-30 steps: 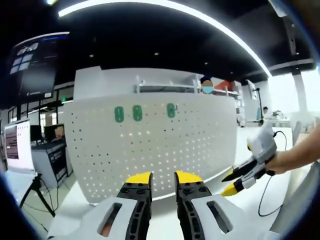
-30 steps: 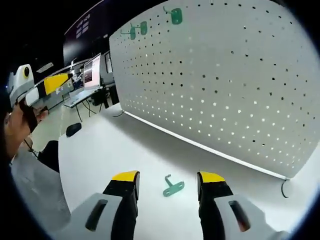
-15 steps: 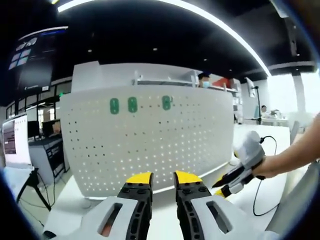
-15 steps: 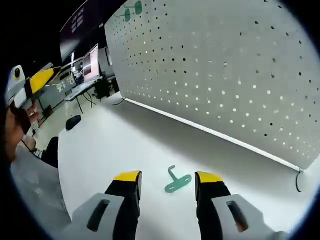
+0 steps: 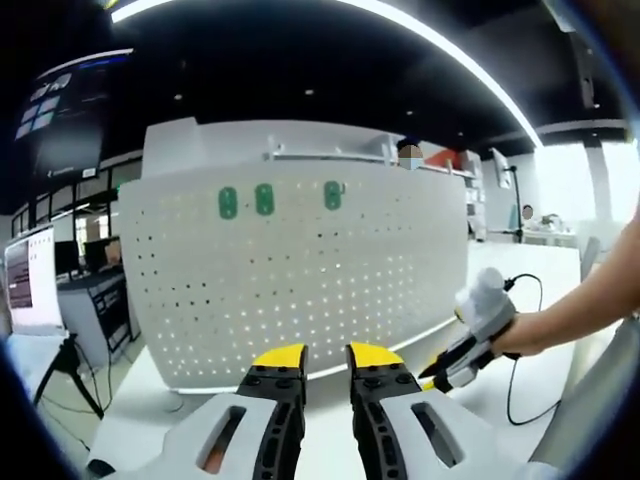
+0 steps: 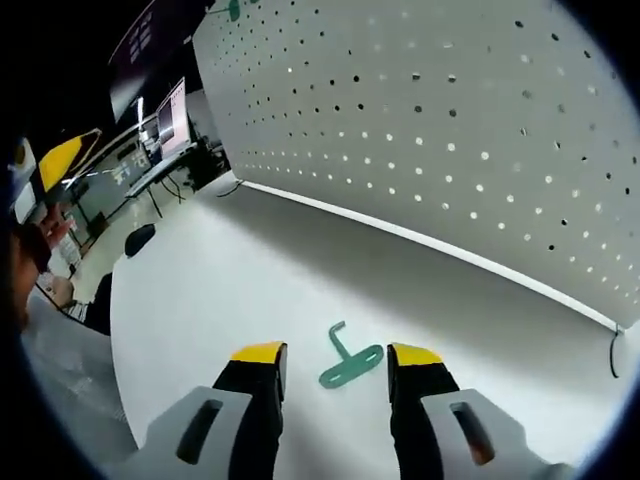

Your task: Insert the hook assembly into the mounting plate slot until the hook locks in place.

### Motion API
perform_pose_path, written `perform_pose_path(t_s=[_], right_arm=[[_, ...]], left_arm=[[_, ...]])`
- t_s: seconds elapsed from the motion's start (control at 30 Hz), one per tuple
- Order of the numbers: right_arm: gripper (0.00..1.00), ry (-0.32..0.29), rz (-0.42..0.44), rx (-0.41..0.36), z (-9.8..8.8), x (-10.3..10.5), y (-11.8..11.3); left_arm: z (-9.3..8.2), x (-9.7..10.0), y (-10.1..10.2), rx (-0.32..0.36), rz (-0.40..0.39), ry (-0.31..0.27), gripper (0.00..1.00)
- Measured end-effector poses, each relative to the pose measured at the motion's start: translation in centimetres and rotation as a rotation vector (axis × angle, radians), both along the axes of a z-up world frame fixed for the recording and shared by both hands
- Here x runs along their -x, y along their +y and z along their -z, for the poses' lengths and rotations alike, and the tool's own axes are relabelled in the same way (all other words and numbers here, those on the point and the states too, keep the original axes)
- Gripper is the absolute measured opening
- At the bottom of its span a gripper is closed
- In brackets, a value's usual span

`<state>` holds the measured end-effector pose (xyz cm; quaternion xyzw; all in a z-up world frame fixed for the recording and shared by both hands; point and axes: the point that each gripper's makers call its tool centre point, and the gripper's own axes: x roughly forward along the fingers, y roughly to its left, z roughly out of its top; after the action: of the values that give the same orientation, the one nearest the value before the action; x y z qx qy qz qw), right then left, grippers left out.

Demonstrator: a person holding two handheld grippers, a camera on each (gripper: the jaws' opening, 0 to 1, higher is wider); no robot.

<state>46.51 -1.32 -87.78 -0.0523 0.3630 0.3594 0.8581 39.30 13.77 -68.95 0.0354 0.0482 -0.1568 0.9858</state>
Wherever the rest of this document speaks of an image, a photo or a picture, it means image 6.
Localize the green hook assembly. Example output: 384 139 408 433
208 0 242 22
318 321 385 390

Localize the black chair armrest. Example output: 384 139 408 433
124 223 157 258

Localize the desk with black legs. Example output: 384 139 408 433
124 142 200 217

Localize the white perforated mounting plate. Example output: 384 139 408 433
192 0 640 335

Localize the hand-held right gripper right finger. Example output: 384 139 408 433
386 342 569 480

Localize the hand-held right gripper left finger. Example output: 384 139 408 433
104 341 289 480

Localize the person's left hand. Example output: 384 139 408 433
29 202 74 251

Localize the large dark wall screen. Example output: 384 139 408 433
109 0 201 121

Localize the grey console cabinet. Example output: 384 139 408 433
67 144 151 236

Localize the computer monitor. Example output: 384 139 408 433
155 77 192 157

